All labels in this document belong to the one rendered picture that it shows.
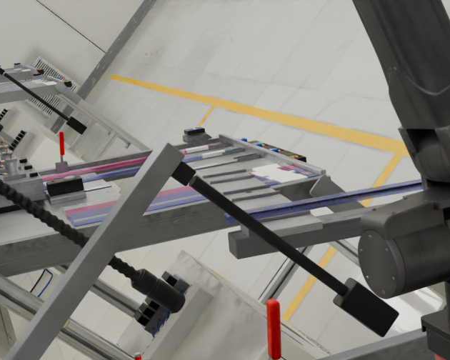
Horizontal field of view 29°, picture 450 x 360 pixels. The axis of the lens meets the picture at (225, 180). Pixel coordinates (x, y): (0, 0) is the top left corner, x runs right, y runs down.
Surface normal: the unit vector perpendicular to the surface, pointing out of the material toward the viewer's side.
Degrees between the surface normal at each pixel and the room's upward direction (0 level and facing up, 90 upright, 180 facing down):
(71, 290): 90
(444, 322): 44
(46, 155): 90
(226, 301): 0
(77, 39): 90
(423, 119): 65
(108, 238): 90
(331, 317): 0
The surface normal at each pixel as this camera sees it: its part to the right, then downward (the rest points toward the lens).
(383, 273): -0.91, 0.22
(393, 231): 0.39, 0.06
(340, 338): -0.75, -0.56
